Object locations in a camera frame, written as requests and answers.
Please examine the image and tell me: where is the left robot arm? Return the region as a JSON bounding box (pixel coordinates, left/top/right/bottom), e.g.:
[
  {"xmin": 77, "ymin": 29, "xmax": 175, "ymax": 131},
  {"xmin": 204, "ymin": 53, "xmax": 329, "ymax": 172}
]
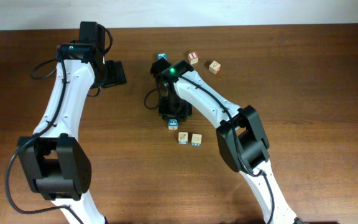
[{"xmin": 13, "ymin": 21, "xmax": 127, "ymax": 223}]

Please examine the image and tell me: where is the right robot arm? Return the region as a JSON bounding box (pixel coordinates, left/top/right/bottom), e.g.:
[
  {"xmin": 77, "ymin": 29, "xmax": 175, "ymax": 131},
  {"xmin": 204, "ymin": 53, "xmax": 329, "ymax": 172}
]
[{"xmin": 150, "ymin": 58, "xmax": 301, "ymax": 223}]

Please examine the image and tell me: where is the blue top letter block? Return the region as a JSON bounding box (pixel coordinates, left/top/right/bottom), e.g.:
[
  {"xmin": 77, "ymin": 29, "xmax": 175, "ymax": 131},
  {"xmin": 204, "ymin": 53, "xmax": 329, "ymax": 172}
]
[{"xmin": 157, "ymin": 53, "xmax": 167, "ymax": 60}]

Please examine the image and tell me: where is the blue number five block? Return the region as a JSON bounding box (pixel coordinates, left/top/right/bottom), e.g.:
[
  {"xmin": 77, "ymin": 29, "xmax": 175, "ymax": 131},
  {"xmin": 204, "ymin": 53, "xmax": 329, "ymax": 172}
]
[{"xmin": 168, "ymin": 119, "xmax": 178, "ymax": 130}]

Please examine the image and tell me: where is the wooden block number eight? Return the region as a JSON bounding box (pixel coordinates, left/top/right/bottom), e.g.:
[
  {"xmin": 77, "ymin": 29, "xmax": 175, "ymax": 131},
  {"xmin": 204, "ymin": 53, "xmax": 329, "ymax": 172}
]
[{"xmin": 191, "ymin": 133, "xmax": 202, "ymax": 146}]

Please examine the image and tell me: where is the red top letter block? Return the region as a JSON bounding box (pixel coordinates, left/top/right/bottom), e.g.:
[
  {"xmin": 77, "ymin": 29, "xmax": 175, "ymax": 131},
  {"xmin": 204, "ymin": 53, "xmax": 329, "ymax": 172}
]
[{"xmin": 187, "ymin": 51, "xmax": 199, "ymax": 65}]

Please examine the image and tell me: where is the wooden leaf picture block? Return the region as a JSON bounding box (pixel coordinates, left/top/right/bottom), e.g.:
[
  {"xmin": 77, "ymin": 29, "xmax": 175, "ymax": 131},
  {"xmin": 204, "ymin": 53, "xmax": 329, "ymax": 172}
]
[{"xmin": 178, "ymin": 132, "xmax": 188, "ymax": 144}]

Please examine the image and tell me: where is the wooden block far right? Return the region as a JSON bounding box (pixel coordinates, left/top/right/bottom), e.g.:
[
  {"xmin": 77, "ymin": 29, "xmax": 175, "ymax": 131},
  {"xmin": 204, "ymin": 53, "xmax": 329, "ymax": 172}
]
[{"xmin": 209, "ymin": 60, "xmax": 221, "ymax": 74}]

